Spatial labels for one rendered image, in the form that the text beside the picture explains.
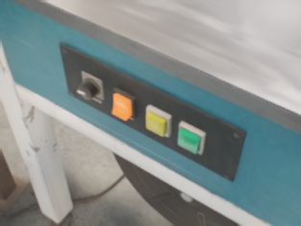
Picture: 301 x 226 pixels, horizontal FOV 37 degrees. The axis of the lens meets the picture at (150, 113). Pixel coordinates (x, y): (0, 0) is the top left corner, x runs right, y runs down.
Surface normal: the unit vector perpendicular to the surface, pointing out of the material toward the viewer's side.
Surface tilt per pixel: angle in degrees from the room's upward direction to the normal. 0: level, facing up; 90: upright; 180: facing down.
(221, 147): 90
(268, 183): 90
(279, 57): 0
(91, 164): 0
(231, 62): 0
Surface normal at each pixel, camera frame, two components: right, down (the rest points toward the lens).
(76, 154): 0.00, -0.67
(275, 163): -0.57, 0.61
